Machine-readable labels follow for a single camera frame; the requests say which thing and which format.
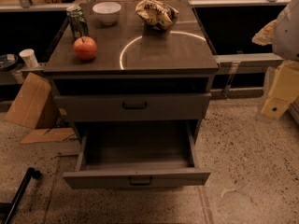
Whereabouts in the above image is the grey drawer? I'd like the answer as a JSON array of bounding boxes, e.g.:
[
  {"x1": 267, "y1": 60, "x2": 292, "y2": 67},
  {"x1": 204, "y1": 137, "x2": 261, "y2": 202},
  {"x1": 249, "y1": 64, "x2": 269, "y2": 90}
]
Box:
[
  {"x1": 64, "y1": 120, "x2": 210, "y2": 189},
  {"x1": 55, "y1": 93, "x2": 210, "y2": 121}
]

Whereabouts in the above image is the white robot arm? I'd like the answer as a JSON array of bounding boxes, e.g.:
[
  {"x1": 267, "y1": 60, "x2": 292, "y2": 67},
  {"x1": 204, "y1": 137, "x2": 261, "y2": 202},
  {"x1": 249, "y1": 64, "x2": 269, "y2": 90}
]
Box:
[{"x1": 252, "y1": 0, "x2": 299, "y2": 119}]

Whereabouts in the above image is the grey top drawer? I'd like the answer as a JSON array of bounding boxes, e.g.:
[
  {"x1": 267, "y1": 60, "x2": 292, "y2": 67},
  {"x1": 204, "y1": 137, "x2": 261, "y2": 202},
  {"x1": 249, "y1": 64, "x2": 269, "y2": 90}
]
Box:
[{"x1": 55, "y1": 93, "x2": 210, "y2": 121}]

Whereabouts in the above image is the dark grey drawer cabinet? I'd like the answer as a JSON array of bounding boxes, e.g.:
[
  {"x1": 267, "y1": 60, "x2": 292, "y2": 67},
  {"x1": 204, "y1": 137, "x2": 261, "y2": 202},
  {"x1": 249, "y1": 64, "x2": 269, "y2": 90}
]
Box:
[{"x1": 44, "y1": 1, "x2": 219, "y2": 134}]

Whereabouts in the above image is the crumpled chip bag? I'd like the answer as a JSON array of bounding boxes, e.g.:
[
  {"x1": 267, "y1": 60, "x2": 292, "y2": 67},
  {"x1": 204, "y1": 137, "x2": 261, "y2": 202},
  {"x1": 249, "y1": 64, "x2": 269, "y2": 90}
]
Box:
[{"x1": 135, "y1": 0, "x2": 178, "y2": 31}]

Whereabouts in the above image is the white bowl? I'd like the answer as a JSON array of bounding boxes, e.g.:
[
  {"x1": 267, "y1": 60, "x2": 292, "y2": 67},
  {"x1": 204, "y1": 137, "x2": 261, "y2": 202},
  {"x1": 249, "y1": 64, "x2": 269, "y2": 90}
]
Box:
[{"x1": 93, "y1": 2, "x2": 121, "y2": 25}]

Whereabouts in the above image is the red apple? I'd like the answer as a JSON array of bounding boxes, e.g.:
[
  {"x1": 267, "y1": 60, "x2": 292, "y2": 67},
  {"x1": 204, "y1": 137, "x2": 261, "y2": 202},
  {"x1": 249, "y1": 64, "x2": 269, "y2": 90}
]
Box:
[{"x1": 73, "y1": 36, "x2": 97, "y2": 61}]

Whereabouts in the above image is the green soda can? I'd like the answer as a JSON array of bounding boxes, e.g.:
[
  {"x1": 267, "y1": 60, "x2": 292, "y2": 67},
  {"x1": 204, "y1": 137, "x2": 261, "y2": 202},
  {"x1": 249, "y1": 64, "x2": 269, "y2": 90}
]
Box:
[{"x1": 66, "y1": 4, "x2": 89, "y2": 38}]

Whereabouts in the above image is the leaning cardboard box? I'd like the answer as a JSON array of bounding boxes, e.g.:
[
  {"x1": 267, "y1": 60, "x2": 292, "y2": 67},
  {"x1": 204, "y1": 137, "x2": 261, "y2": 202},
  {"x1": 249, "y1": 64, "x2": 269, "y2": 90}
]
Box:
[{"x1": 5, "y1": 73, "x2": 58, "y2": 129}]

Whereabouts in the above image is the flat cardboard sheet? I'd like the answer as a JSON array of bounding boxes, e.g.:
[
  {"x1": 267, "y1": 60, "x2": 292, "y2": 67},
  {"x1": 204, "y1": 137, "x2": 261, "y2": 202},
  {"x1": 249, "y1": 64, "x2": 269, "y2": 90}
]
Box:
[{"x1": 20, "y1": 128, "x2": 75, "y2": 144}]

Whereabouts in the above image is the white paper cup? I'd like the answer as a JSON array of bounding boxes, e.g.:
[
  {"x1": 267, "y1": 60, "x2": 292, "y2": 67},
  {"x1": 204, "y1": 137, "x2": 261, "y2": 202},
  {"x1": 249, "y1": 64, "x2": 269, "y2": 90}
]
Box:
[{"x1": 19, "y1": 49, "x2": 39, "y2": 68}]

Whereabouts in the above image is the dark round plate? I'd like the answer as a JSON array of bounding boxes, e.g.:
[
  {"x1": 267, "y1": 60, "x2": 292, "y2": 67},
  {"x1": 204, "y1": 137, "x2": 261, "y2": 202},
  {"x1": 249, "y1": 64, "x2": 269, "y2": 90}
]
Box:
[{"x1": 0, "y1": 54, "x2": 18, "y2": 72}]

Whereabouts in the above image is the black metal stand leg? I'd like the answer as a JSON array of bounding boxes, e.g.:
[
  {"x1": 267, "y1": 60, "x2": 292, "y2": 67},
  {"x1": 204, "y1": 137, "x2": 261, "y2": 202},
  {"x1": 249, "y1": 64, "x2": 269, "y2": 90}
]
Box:
[{"x1": 0, "y1": 167, "x2": 41, "y2": 224}]

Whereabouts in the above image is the grey metal frame rail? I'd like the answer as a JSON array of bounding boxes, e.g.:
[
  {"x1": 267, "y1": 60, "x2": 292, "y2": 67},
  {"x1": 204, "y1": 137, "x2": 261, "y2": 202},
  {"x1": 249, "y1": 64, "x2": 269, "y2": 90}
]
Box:
[{"x1": 212, "y1": 53, "x2": 282, "y2": 99}]

